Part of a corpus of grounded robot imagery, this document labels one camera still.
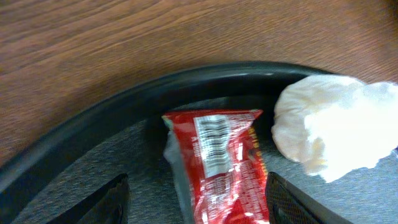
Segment round black tray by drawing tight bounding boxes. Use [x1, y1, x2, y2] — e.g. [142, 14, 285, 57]
[1, 62, 397, 223]

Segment red sauce packet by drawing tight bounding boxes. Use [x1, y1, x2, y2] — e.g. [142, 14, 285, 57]
[162, 110, 269, 224]

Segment white tissue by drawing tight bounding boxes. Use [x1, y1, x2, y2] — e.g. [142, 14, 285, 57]
[271, 75, 397, 182]

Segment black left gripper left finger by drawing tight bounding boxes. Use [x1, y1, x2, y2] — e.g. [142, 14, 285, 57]
[48, 174, 130, 224]

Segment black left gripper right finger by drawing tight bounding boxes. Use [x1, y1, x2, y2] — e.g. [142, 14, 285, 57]
[265, 172, 352, 224]

